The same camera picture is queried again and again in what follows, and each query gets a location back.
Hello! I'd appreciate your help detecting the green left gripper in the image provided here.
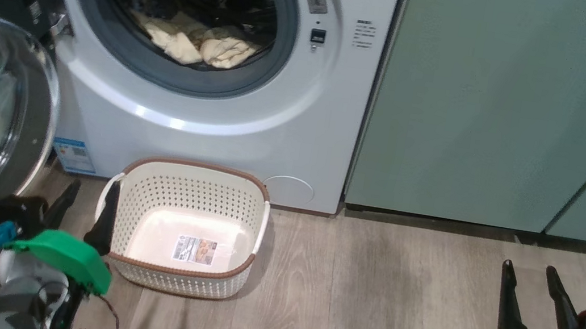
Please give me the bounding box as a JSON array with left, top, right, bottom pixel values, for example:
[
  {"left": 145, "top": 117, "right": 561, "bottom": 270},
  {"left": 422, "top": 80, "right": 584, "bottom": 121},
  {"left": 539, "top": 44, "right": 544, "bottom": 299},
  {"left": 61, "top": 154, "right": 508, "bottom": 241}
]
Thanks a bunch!
[{"left": 0, "top": 165, "right": 127, "bottom": 298}]

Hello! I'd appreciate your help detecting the cream yellow printed garment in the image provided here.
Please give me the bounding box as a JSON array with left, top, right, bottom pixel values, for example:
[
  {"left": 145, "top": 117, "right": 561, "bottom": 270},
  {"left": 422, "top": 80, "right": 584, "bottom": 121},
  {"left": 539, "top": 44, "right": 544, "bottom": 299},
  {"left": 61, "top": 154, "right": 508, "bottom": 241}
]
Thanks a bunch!
[{"left": 125, "top": 4, "right": 265, "bottom": 76}]

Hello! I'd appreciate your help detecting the cream perforated basket brown rim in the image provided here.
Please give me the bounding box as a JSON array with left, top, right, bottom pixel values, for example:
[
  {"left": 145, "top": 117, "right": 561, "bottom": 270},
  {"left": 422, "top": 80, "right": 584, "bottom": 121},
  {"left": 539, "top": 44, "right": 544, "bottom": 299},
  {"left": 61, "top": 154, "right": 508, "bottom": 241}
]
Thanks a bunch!
[{"left": 85, "top": 148, "right": 277, "bottom": 307}]

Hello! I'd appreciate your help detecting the grey rubber door gasket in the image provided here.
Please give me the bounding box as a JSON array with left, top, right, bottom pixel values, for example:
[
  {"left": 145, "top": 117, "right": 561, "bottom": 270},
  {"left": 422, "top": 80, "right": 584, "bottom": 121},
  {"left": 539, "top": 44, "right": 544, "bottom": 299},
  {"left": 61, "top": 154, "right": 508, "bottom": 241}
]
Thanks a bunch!
[{"left": 56, "top": 0, "right": 304, "bottom": 110}]

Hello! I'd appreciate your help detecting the white front-load washing machine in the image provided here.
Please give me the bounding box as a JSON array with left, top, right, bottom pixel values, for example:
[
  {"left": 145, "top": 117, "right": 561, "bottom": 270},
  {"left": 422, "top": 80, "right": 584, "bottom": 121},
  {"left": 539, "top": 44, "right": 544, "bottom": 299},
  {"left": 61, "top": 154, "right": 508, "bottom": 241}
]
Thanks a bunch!
[{"left": 10, "top": 0, "right": 403, "bottom": 223}]

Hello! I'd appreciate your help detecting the blue energy label sticker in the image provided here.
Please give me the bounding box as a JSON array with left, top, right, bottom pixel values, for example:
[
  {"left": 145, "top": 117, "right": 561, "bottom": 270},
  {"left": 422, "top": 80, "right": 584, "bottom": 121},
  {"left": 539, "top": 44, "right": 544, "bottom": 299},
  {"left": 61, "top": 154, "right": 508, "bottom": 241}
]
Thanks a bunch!
[{"left": 49, "top": 136, "right": 101, "bottom": 177}]

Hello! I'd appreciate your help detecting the paper product label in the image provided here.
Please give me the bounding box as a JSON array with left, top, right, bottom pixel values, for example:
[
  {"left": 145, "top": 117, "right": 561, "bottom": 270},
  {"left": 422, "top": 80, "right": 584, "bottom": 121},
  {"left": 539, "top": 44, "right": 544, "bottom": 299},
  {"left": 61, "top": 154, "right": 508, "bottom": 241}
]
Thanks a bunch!
[{"left": 172, "top": 233, "right": 219, "bottom": 268}]

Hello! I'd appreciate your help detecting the round drain filter cover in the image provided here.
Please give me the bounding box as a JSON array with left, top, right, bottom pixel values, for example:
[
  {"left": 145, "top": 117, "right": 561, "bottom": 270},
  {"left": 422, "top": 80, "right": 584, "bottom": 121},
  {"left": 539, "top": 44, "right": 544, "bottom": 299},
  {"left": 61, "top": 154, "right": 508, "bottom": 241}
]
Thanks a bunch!
[{"left": 258, "top": 171, "right": 319, "bottom": 210}]

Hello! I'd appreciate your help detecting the wide sage green cabinet panel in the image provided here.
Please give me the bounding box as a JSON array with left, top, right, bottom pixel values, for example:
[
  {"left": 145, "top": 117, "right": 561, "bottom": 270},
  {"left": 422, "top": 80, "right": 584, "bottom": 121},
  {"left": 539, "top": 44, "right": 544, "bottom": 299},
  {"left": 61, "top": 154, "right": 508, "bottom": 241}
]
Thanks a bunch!
[{"left": 343, "top": 0, "right": 586, "bottom": 241}]

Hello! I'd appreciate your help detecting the small black text sticker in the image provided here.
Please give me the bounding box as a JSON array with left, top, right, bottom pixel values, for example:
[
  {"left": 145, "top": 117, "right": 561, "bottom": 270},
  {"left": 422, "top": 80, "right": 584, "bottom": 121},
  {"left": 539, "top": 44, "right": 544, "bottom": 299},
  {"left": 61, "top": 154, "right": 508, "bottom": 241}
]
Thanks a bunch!
[{"left": 351, "top": 18, "right": 377, "bottom": 51}]

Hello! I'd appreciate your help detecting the thin red black cable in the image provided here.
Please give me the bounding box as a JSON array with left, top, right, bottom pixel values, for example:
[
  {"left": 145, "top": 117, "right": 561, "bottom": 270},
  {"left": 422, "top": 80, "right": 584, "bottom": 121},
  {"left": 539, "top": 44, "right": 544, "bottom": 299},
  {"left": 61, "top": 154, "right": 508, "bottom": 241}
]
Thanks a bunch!
[{"left": 91, "top": 292, "right": 126, "bottom": 329}]

